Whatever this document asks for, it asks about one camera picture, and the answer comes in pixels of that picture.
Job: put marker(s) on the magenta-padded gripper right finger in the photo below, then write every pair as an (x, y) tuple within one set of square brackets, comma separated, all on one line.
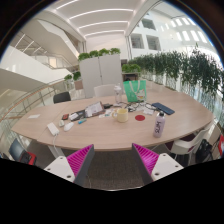
[(165, 165)]

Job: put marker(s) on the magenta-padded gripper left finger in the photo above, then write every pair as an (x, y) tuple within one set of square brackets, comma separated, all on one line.
[(60, 166)]

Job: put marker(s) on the lilac bottle with black cap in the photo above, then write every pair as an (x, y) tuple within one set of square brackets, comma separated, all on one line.
[(159, 125)]

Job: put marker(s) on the white chair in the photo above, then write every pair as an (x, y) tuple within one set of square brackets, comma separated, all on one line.
[(188, 145), (104, 90)]

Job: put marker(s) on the white power strip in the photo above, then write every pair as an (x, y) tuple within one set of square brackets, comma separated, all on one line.
[(52, 128)]

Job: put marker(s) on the black bag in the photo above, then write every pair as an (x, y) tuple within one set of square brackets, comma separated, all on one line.
[(203, 151)]

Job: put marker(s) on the white computer mouse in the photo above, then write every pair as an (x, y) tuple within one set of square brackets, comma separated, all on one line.
[(68, 126)]

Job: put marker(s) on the small white item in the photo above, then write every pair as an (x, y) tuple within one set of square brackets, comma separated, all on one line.
[(61, 123)]

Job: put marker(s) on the small red black item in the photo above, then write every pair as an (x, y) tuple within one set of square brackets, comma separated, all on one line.
[(65, 116)]

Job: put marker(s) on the small teal item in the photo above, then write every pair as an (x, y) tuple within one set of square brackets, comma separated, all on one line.
[(82, 121)]

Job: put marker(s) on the flat round red coaster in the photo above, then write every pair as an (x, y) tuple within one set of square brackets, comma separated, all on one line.
[(140, 117)]

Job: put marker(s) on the black flat case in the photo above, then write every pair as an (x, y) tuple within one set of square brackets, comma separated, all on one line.
[(80, 115)]

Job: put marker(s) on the white packet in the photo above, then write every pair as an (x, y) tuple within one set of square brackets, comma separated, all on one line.
[(148, 111)]

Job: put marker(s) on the dark blue keyboard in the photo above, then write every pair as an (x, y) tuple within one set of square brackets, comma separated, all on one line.
[(163, 108)]

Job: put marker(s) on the white paper slip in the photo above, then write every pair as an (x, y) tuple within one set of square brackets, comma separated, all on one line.
[(34, 116)]

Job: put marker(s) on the pale yellow mug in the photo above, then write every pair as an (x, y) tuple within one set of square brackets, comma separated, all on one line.
[(122, 116)]

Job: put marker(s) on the black chair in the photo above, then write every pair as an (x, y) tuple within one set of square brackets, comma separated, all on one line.
[(62, 97)]

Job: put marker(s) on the colourful sticker sheet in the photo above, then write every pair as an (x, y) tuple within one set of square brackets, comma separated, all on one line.
[(106, 113)]

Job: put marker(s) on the black charger block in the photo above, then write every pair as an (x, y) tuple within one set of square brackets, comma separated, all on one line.
[(107, 106)]

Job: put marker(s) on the glass railing with wooden handrail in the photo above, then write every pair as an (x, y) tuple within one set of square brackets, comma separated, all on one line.
[(30, 95)]

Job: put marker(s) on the green tote bag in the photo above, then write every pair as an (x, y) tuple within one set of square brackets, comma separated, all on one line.
[(133, 91)]

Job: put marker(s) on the clear plastic bottle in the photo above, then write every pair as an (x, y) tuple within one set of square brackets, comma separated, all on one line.
[(118, 95)]

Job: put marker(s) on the white planter with plants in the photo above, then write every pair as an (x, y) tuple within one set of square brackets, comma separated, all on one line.
[(68, 78)]

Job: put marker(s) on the row of green hedge plants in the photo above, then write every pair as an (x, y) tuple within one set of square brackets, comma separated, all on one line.
[(190, 71)]

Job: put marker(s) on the white cabinet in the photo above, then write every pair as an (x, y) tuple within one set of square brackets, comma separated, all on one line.
[(100, 73)]

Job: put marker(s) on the wooden planter with plants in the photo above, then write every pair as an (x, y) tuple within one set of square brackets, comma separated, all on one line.
[(130, 68)]

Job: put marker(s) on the green plants on cabinet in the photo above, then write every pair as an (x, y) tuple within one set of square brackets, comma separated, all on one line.
[(98, 52)]

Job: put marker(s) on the ceiling light strips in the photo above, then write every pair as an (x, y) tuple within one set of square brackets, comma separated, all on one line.
[(100, 24)]

